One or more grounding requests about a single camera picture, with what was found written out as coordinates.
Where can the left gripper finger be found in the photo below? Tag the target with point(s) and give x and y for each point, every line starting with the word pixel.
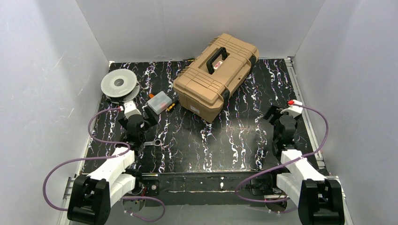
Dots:
pixel 151 116
pixel 123 122

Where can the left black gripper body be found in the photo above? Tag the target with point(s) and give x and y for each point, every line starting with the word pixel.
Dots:
pixel 148 118

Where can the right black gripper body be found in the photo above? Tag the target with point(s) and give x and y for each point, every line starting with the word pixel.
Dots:
pixel 273 113

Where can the tan plastic tool box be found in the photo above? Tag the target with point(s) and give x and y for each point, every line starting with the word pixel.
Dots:
pixel 205 86

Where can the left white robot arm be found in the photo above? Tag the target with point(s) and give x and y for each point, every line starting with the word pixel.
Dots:
pixel 93 195

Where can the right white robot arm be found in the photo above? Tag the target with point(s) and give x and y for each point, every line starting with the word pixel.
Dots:
pixel 319 200

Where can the clear plastic parts box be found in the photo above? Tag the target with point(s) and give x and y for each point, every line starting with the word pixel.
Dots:
pixel 159 102

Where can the black yellow screwdriver by box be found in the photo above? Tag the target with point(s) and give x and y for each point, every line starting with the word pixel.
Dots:
pixel 172 106

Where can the silver combination wrench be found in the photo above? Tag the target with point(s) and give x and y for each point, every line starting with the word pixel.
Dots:
pixel 156 142

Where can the white perforated round disc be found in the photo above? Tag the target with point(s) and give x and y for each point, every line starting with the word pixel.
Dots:
pixel 120 86

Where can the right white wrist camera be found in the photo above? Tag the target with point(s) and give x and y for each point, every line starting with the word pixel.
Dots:
pixel 294 108

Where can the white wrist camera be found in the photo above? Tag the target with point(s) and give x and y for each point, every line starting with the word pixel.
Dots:
pixel 294 108
pixel 130 111

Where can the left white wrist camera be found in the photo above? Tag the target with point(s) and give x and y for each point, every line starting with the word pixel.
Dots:
pixel 130 111

